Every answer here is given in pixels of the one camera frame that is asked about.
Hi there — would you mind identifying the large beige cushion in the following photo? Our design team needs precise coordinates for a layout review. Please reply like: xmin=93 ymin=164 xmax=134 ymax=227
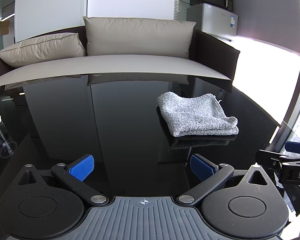
xmin=82 ymin=16 xmax=197 ymax=59

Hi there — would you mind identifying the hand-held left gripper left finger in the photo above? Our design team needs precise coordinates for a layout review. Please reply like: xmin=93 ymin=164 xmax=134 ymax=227
xmin=15 ymin=154 xmax=109 ymax=207

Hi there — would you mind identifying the small beige cushion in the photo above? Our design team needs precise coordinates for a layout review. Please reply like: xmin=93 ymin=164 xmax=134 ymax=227
xmin=0 ymin=32 xmax=87 ymax=68

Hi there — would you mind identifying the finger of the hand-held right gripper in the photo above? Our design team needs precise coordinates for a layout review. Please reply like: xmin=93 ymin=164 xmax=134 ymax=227
xmin=255 ymin=149 xmax=300 ymax=170
xmin=285 ymin=141 xmax=300 ymax=153

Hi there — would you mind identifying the dark brown sofa beige seat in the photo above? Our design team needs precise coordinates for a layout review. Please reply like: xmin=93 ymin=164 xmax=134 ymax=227
xmin=0 ymin=26 xmax=241 ymax=90

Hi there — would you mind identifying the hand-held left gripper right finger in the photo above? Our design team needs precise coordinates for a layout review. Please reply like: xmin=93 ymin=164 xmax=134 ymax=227
xmin=176 ymin=154 xmax=277 ymax=207

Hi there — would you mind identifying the silver fridge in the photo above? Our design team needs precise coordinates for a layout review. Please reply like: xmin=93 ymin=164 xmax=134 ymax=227
xmin=186 ymin=3 xmax=238 ymax=42

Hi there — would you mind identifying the grey fluffy towel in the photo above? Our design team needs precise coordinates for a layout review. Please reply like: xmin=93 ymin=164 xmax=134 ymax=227
xmin=156 ymin=92 xmax=239 ymax=138

